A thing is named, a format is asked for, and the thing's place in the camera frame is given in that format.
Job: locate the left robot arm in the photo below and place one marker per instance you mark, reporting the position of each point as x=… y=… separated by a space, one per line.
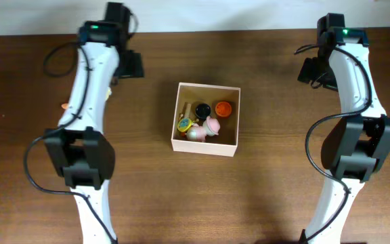
x=78 y=149

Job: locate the yellow pellet drum toy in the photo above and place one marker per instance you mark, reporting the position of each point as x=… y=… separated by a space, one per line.
x=185 y=121

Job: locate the white pink duck figure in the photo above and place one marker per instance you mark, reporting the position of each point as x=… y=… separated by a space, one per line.
x=210 y=127

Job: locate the orange round spinner toy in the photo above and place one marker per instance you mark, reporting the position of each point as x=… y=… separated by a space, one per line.
x=223 y=109

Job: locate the yellow plush duck toy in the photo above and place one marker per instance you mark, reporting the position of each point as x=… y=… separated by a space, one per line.
x=65 y=106

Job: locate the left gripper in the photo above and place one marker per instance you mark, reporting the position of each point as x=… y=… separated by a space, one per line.
x=137 y=71

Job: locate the white cardboard box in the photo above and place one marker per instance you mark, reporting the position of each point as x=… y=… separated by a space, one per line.
x=226 y=143

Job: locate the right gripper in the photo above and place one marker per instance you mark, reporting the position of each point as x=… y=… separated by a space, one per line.
x=307 y=70

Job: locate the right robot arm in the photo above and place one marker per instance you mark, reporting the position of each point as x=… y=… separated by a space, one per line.
x=359 y=143

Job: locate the black round spinner toy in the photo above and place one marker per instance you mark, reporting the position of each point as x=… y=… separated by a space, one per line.
x=202 y=111

